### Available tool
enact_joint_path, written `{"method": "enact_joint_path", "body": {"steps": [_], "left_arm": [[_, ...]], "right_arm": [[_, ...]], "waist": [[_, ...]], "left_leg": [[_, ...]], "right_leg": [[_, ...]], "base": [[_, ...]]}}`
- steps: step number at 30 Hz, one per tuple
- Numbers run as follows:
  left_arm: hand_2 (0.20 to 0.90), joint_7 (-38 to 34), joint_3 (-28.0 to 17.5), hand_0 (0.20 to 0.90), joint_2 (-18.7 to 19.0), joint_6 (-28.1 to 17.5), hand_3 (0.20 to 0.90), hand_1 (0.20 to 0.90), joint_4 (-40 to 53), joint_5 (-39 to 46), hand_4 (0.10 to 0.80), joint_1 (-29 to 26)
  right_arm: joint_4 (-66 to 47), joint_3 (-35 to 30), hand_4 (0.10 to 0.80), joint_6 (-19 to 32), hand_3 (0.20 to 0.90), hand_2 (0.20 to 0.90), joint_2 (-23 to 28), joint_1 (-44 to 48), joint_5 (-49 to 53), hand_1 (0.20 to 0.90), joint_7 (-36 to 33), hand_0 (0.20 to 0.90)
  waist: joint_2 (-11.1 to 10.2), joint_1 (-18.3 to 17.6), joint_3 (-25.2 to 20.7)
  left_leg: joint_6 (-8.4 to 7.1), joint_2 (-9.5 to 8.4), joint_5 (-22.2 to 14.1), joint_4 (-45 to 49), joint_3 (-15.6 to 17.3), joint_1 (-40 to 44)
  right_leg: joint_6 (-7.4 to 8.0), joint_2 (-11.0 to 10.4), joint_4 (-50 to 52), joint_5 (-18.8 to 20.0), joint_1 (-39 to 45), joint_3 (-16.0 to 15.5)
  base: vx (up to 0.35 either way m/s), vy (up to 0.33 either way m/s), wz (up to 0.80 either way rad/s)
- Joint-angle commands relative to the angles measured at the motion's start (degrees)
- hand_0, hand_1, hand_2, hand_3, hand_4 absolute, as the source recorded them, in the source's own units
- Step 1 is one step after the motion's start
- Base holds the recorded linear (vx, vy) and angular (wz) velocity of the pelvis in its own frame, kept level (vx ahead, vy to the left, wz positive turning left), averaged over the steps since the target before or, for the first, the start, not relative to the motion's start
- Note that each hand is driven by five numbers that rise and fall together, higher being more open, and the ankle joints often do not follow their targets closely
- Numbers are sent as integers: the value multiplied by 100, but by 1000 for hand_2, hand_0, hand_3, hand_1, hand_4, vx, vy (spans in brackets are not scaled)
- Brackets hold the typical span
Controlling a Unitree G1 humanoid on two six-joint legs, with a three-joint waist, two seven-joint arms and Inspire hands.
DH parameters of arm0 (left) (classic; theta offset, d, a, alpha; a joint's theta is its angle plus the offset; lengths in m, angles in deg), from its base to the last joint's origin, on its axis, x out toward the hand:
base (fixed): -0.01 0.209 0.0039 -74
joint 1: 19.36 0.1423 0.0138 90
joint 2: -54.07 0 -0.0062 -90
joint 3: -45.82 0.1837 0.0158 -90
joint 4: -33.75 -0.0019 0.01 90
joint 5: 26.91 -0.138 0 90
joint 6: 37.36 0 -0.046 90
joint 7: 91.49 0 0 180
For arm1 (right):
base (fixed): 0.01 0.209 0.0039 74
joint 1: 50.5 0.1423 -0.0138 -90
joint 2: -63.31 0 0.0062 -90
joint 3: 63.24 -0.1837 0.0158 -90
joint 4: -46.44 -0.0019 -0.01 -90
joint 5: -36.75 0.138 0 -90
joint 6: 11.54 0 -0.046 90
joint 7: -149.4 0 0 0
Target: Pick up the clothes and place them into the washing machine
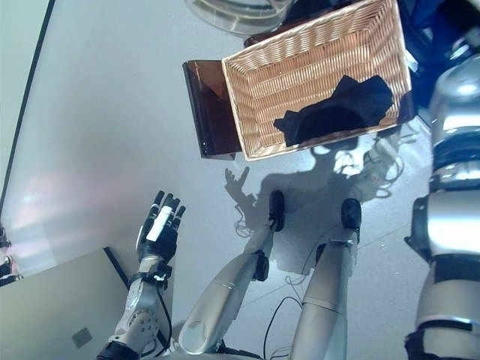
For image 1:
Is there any silver robot leg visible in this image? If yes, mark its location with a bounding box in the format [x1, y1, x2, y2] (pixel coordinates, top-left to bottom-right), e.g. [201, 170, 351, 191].
[289, 197, 364, 360]
[178, 190, 287, 356]

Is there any round glass washer door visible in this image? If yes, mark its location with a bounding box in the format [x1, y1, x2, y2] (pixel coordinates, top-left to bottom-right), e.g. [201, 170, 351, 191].
[184, 0, 294, 35]

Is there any wicker laundry basket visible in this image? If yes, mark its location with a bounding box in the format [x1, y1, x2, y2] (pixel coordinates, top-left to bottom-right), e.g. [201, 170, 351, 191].
[220, 0, 414, 162]

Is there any thin black tether cable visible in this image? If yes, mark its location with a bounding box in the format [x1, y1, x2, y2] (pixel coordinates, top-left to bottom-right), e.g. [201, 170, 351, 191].
[263, 274, 315, 360]

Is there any grey square wall plate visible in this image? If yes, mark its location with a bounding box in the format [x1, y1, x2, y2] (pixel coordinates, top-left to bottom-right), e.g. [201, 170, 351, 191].
[70, 326, 94, 348]

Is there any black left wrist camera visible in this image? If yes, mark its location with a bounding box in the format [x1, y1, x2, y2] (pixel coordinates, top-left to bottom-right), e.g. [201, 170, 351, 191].
[148, 264, 174, 289]

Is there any left silver robot leg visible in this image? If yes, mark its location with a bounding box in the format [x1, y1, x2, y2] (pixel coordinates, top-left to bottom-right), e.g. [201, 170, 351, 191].
[178, 190, 287, 356]

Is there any looped floor cable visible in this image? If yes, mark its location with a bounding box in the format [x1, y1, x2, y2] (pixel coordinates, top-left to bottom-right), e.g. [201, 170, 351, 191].
[233, 207, 261, 239]

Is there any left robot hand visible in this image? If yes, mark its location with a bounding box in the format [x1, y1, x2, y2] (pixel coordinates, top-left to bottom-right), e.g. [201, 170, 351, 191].
[135, 190, 188, 264]

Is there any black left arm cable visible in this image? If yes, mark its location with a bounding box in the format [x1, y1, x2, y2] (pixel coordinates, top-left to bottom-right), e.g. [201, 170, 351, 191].
[149, 286, 174, 356]

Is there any right silver robot leg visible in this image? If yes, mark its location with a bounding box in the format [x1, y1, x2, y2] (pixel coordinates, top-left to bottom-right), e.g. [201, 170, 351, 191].
[289, 197, 364, 360]

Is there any black garment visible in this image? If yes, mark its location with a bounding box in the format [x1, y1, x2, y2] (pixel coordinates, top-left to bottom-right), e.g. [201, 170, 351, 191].
[272, 73, 394, 149]

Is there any blue garment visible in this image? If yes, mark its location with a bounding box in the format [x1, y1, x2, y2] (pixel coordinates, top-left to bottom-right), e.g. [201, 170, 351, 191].
[403, 0, 474, 38]

